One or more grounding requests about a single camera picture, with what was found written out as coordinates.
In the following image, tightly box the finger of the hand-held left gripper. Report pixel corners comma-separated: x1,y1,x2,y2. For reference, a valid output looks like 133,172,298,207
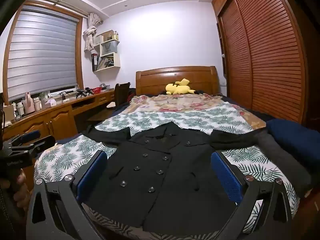
14,135,56,154
9,130,41,147

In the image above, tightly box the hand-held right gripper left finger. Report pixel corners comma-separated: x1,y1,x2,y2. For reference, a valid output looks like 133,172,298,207
26,150,108,240

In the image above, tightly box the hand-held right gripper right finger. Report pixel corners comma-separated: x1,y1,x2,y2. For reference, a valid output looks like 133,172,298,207
211,151,293,240

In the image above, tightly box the black coat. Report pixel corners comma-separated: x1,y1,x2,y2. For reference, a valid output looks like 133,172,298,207
82,122,263,233

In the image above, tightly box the person's left hand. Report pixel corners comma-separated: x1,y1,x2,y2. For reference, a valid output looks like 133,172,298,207
12,169,27,207

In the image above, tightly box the leaf print blanket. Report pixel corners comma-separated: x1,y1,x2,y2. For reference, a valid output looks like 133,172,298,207
34,104,300,238

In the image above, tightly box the pink bottle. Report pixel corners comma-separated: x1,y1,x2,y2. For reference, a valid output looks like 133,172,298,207
24,92,35,114

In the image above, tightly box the wooden desk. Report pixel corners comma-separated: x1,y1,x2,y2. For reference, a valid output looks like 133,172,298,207
0,89,115,155

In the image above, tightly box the grey folded cloth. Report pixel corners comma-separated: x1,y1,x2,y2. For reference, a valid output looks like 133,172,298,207
257,130,312,198

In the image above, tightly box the black tripod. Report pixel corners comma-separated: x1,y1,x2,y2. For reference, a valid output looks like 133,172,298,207
76,87,92,98

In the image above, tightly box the navy folded cloth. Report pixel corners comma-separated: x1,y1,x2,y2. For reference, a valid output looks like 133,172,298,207
266,119,320,170

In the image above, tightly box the grey window blind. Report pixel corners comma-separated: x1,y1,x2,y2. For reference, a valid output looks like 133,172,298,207
7,9,78,100

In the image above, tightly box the dark wooden chair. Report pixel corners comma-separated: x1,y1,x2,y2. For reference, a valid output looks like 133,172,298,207
107,82,130,109

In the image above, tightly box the floral blanket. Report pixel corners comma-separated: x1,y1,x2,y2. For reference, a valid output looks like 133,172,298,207
129,94,267,128

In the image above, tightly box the yellow plush toy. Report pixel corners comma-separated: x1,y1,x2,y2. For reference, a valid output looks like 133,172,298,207
165,79,196,95

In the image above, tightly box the stack of books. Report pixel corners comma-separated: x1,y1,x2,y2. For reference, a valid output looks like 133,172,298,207
99,56,114,69

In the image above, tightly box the wooden bed headboard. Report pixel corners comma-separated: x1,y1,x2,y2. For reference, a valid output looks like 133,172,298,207
136,66,220,97

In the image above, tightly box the beige tied curtain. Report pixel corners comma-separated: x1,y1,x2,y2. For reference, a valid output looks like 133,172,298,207
84,12,103,52

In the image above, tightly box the white paper bag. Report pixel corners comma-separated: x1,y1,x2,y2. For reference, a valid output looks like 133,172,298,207
101,41,118,55

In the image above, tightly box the wooden slatted wardrobe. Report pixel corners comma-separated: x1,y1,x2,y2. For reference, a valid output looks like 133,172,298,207
211,0,310,125

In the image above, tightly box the white wall shelf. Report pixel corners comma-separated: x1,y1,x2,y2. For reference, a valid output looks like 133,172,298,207
91,30,121,72

